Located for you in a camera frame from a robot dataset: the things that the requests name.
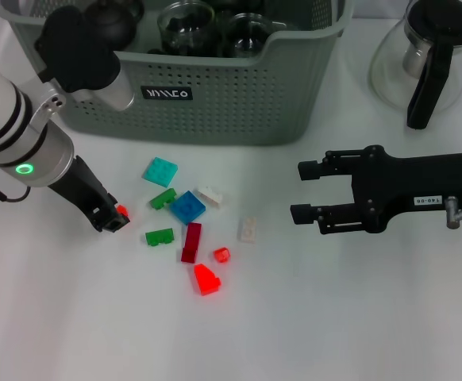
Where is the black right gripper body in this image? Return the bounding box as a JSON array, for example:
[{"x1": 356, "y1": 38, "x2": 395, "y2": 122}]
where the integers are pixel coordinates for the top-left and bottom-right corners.
[{"x1": 350, "y1": 144, "x2": 462, "y2": 234}]

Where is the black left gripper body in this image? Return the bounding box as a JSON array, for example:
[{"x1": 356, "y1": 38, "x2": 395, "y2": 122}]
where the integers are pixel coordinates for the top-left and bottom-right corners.
[{"x1": 48, "y1": 155, "x2": 110, "y2": 219}]

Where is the glass jar with bricks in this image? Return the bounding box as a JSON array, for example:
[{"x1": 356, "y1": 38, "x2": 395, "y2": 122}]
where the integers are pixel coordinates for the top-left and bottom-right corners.
[{"x1": 157, "y1": 2, "x2": 216, "y2": 56}]

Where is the grey perforated storage bin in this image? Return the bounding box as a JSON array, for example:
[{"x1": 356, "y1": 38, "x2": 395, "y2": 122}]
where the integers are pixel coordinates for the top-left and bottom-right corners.
[{"x1": 6, "y1": 0, "x2": 355, "y2": 147}]

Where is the green building brick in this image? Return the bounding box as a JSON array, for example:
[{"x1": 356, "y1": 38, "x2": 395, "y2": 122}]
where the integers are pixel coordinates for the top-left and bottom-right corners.
[
  {"x1": 148, "y1": 187, "x2": 178, "y2": 210},
  {"x1": 144, "y1": 228, "x2": 175, "y2": 248}
]

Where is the cyan square building brick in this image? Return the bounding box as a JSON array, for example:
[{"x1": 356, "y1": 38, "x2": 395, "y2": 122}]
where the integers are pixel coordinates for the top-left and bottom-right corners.
[{"x1": 141, "y1": 156, "x2": 179, "y2": 188}]

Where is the blue square building brick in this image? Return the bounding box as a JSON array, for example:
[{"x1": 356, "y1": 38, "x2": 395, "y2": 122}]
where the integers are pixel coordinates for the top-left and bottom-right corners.
[{"x1": 169, "y1": 190, "x2": 207, "y2": 226}]

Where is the dark red long brick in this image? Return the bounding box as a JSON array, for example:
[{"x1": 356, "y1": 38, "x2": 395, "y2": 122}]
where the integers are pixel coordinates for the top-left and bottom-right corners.
[{"x1": 180, "y1": 221, "x2": 203, "y2": 264}]

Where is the white building brick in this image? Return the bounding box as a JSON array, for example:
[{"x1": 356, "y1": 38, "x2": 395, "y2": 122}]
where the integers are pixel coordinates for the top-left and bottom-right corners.
[
  {"x1": 197, "y1": 185, "x2": 224, "y2": 206},
  {"x1": 237, "y1": 216, "x2": 257, "y2": 243}
]

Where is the orange-red sloped brick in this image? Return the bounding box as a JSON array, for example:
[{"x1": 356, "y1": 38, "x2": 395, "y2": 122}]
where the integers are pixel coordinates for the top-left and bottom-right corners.
[{"x1": 193, "y1": 263, "x2": 222, "y2": 297}]

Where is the dark clay teapot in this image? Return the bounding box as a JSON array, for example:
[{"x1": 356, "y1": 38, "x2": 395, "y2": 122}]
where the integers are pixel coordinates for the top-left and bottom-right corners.
[{"x1": 83, "y1": 0, "x2": 144, "y2": 47}]

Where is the dark thin cable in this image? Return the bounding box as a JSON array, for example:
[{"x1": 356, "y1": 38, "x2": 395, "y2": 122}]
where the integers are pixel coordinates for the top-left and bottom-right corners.
[{"x1": 0, "y1": 185, "x2": 32, "y2": 203}]

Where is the glass pitcher black handle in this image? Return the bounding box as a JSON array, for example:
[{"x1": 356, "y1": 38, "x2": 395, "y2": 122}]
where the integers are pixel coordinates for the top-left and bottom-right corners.
[{"x1": 368, "y1": 0, "x2": 462, "y2": 130}]

